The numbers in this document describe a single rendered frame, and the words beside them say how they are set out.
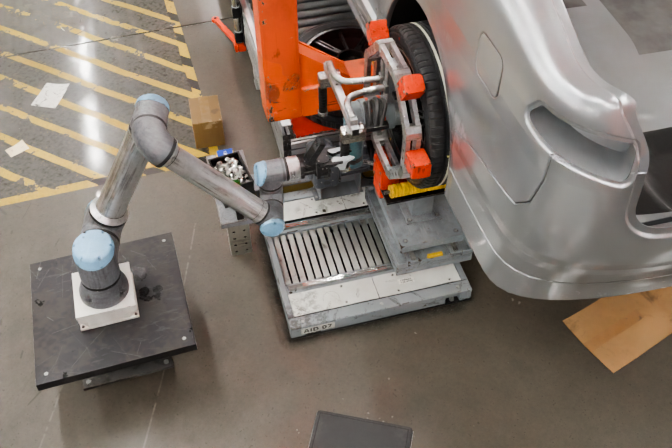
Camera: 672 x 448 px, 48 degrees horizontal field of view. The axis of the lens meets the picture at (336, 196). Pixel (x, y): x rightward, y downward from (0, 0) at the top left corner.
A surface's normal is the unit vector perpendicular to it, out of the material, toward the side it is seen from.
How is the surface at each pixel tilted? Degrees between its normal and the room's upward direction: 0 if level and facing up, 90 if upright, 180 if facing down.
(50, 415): 0
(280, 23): 90
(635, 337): 1
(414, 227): 0
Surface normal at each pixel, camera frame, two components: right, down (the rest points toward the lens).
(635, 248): 0.04, 0.73
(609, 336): 0.03, -0.69
